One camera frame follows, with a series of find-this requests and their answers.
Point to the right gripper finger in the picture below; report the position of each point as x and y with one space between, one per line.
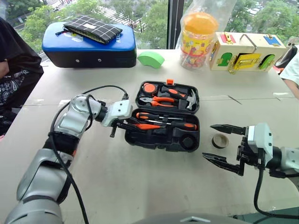
224 162
229 129

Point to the orange black claw hammer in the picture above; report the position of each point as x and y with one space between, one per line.
174 92

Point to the dark electrical tape roll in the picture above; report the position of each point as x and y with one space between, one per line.
216 142

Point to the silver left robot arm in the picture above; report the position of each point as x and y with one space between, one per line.
70 116

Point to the blue black padded case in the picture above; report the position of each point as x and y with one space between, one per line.
88 54

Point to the clear plastic bag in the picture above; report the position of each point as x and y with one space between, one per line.
224 9

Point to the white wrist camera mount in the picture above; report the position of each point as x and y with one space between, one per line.
120 109
260 137

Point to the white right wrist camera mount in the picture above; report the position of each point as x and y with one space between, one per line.
260 137

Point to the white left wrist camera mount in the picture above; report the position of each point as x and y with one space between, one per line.
120 109

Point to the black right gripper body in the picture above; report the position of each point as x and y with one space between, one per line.
245 154

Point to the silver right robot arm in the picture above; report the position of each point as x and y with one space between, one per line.
288 157

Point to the black grid pencil pouch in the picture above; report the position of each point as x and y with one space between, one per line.
93 28

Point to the person in white shirt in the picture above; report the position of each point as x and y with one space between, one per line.
292 70

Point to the green curved foam block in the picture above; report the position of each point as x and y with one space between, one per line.
150 58

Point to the black plastic tool case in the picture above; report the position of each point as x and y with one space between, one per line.
163 142

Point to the orange utility knife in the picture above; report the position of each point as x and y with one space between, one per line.
147 126

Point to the black chair back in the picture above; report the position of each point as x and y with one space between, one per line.
288 54

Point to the wooden lock activity box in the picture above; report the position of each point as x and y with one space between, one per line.
233 44

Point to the orange black tape measure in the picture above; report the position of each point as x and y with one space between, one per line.
149 88

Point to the black window frame post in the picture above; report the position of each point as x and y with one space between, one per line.
174 23

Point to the orange lidded plastic jar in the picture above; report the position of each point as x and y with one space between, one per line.
198 39

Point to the slim orange black screwdriver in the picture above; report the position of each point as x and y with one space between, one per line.
143 115

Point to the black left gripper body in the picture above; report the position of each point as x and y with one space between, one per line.
113 130

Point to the person in black clothes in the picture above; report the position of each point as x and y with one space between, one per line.
16 70

